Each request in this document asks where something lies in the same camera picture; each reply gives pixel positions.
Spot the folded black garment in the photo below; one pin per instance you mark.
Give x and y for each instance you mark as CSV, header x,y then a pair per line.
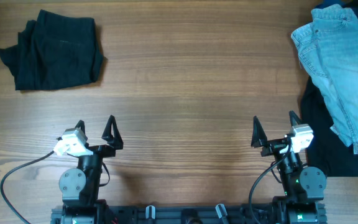
x,y
54,52

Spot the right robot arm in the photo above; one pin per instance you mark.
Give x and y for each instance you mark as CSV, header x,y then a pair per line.
x,y
303,185

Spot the black garment with logo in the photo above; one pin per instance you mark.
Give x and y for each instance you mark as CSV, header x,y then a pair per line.
x,y
326,151

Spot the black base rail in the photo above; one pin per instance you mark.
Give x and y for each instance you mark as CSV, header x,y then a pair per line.
x,y
185,214

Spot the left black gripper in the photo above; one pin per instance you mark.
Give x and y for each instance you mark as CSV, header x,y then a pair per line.
x,y
115,142

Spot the light blue denim shorts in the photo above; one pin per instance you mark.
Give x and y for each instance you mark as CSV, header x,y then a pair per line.
x,y
328,50

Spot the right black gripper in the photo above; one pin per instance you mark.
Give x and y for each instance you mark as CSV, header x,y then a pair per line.
x,y
259,137

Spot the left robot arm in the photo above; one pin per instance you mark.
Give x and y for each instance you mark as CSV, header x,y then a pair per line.
x,y
80,185

